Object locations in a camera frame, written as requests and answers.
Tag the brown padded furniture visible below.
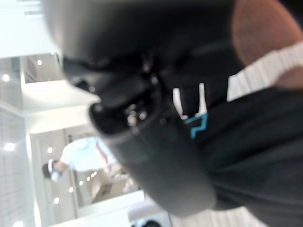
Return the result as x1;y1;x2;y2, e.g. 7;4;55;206
231;0;303;90

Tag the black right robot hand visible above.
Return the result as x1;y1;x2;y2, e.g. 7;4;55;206
42;0;243;218

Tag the white washing machine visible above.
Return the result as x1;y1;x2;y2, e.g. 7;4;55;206
127;208;175;227

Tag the person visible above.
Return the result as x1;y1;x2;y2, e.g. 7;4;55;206
41;136;126;183

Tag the black garment with blue logo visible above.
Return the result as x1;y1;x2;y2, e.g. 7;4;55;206
184;87;303;215

